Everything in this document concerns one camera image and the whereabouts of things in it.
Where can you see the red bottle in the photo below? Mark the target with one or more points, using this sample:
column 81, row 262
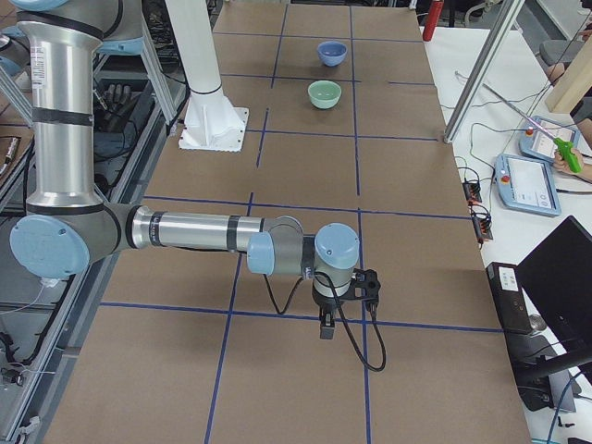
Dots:
column 432, row 19

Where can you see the person's hand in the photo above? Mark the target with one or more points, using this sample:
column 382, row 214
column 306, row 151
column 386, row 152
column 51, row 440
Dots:
column 562, row 166

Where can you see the wooden board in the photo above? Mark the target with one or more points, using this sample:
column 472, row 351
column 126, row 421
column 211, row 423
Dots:
column 571, row 87

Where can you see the white pedestal column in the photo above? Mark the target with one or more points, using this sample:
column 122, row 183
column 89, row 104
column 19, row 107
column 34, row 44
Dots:
column 211, row 122

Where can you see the black computer box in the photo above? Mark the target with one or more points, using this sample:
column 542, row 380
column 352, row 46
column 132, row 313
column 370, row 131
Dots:
column 508, row 297

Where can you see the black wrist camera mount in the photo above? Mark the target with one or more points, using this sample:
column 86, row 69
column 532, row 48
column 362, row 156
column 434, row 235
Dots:
column 365, row 288

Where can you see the blue bowl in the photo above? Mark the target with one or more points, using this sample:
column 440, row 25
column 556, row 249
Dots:
column 331, row 53

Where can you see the near teach pendant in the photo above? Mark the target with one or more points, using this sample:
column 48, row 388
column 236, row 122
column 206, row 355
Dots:
column 526, row 185

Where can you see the far teach pendant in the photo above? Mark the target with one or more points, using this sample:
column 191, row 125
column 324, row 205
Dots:
column 535, row 144

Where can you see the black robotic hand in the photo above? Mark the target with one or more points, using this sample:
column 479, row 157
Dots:
column 113, row 108

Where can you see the green bowl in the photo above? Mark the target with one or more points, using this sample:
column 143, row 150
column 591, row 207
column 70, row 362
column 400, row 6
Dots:
column 324, row 94

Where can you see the aluminium frame post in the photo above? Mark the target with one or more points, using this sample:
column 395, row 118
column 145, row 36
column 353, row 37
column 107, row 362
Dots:
column 488, row 53

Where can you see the black monitor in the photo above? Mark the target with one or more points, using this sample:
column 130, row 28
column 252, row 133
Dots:
column 556, row 277

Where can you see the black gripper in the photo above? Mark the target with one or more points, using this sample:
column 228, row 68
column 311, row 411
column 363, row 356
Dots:
column 324, row 303

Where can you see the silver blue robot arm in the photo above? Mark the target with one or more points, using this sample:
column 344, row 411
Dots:
column 68, row 226

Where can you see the green handled grabber tool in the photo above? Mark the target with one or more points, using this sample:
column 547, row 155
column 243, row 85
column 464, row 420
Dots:
column 564, row 148

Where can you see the teach pendant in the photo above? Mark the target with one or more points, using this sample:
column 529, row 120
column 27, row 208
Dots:
column 526, row 185
column 535, row 144

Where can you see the black orange connector strip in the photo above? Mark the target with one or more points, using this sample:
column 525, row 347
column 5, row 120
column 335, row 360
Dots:
column 480, row 215

